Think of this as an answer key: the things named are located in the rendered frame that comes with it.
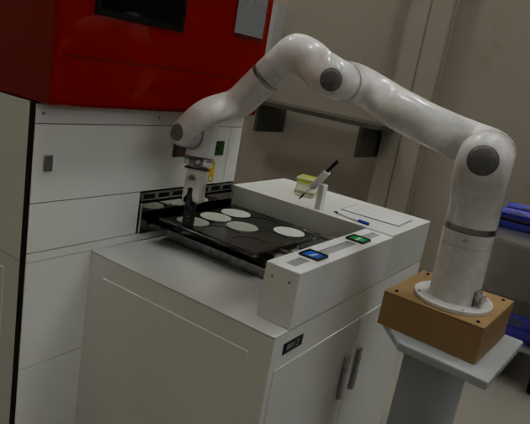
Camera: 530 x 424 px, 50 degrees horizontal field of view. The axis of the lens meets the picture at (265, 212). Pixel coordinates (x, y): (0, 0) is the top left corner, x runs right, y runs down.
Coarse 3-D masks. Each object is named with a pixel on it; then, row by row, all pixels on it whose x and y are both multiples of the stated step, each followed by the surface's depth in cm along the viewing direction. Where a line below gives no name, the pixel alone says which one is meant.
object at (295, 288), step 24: (336, 240) 158; (384, 240) 166; (288, 264) 131; (312, 264) 134; (336, 264) 141; (360, 264) 155; (384, 264) 172; (264, 288) 132; (288, 288) 129; (312, 288) 134; (336, 288) 146; (360, 288) 160; (264, 312) 133; (288, 312) 129; (312, 312) 138
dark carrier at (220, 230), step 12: (180, 216) 176; (252, 216) 190; (192, 228) 166; (204, 228) 168; (216, 228) 170; (228, 228) 172; (264, 228) 179; (228, 240) 161; (240, 240) 163; (252, 240) 165; (264, 240) 167; (276, 240) 169; (288, 240) 171
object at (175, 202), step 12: (216, 192) 197; (228, 192) 201; (144, 204) 168; (156, 204) 172; (168, 204) 177; (180, 204) 181; (228, 204) 204; (144, 216) 169; (144, 228) 171; (156, 228) 175
